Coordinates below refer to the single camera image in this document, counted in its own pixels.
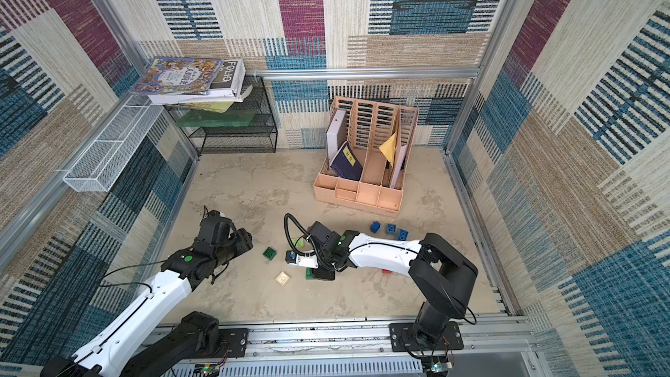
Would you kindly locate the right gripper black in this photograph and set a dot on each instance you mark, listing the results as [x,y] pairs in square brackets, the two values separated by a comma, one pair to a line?
[318,236]

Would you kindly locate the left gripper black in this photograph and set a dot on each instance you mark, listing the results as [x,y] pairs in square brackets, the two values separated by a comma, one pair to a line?
[242,241]

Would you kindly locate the dark green square lego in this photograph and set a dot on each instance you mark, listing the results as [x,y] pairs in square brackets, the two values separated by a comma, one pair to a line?
[269,253]

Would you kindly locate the cream square lego brick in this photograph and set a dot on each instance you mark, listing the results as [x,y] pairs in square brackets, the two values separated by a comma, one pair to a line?
[283,278]

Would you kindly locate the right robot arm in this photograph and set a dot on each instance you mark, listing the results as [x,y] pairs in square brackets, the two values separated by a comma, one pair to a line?
[443,275]

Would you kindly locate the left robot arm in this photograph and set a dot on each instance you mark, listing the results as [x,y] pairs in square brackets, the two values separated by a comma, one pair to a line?
[118,349]

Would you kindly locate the lime green lego brick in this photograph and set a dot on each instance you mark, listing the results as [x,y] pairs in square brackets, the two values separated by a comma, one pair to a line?
[299,243]

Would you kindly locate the dark purple book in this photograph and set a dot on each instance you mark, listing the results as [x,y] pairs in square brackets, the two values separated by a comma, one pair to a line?
[345,164]

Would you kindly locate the pink desk file organizer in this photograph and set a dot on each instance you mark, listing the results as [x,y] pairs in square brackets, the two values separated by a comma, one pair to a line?
[369,124]

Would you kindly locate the white book in organizer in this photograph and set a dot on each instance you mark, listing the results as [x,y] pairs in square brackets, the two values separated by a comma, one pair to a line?
[336,133]

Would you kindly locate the yellow envelope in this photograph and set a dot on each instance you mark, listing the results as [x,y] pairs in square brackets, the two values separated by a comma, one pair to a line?
[388,147]

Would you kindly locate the pale pink folder in organizer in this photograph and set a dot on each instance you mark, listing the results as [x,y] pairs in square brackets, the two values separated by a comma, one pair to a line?
[400,151]

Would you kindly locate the black and white Folio book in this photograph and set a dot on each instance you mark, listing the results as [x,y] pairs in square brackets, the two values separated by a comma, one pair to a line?
[226,87]

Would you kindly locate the colourful illustrated book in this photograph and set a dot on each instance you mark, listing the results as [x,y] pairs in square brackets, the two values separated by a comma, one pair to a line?
[178,76]

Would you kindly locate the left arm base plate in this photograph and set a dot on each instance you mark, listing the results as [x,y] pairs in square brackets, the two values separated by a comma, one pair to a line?
[230,340]

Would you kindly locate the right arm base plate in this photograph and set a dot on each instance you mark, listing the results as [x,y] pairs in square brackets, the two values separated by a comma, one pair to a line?
[406,336]

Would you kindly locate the black wire shelf rack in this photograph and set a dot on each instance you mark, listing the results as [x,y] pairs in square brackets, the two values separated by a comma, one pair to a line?
[248,126]

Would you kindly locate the white wire mesh basket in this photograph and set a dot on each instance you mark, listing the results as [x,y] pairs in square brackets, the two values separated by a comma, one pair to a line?
[101,163]

